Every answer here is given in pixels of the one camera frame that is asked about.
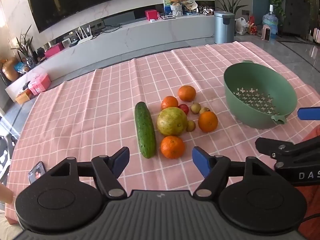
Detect yellow-green pomelo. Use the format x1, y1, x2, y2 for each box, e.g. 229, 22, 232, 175
157, 107, 188, 137

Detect red box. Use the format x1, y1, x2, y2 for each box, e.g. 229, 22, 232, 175
145, 9, 159, 21

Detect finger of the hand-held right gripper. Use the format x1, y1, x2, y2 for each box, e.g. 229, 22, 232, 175
297, 107, 320, 121
255, 137, 320, 163

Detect green plastic colander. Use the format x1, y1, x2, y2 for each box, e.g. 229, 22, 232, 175
223, 60, 298, 130

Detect black cables on console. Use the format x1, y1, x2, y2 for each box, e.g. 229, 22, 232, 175
99, 23, 123, 33

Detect tall leafy houseplant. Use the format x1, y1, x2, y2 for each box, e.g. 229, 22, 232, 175
208, 0, 252, 16

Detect white bouquet wrap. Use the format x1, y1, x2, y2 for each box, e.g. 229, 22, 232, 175
172, 4, 183, 18

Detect pink storage boxes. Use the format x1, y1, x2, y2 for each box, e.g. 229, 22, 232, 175
28, 73, 52, 96

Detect green plant in vase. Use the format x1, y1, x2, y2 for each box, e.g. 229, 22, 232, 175
11, 25, 36, 68

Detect black cable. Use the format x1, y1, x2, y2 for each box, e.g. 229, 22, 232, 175
299, 214, 320, 230

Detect smartphone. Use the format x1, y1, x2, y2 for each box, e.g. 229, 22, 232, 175
28, 161, 46, 184

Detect orange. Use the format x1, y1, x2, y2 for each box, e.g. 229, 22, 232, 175
161, 96, 179, 111
160, 135, 186, 160
178, 85, 197, 102
198, 111, 218, 133

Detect white marble media console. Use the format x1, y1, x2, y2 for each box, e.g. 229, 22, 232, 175
5, 12, 218, 101

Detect dark cabinet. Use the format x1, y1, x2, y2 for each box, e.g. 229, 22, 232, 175
282, 0, 313, 40

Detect cardboard box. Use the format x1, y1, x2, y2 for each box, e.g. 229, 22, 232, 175
15, 89, 34, 104

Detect teddy bear gift basket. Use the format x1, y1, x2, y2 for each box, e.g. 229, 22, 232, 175
162, 0, 193, 16

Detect blue water jug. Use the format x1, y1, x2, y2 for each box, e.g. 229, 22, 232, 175
262, 4, 279, 39

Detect red gift bag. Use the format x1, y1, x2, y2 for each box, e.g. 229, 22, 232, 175
247, 15, 259, 36

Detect pink checked tablecloth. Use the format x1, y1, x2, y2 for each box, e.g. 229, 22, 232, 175
6, 41, 320, 227

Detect green cucumber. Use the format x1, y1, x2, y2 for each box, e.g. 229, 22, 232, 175
135, 101, 157, 159

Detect grey-blue pedal trash can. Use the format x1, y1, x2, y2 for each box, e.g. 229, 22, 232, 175
214, 11, 236, 45

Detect small pink heater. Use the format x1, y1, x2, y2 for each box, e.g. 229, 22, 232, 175
260, 24, 272, 41

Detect brown gourd ornament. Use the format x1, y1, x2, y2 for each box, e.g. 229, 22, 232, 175
2, 57, 21, 82

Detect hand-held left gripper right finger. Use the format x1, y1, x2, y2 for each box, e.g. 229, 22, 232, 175
192, 147, 277, 201

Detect black wall television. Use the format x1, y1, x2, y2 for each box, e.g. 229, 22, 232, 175
26, 0, 127, 33

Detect blue snack bag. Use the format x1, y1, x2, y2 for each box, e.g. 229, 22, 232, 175
14, 62, 31, 74

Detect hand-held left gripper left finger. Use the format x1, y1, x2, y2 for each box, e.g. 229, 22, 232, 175
46, 147, 130, 199

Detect printed sun hat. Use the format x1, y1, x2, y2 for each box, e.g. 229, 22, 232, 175
181, 0, 198, 12

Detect white plastic bag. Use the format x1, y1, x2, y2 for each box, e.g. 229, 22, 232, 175
235, 17, 249, 36

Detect magenta flat box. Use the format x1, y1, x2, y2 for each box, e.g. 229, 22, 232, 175
44, 42, 64, 58

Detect white wifi router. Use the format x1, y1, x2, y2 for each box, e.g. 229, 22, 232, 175
74, 26, 94, 45

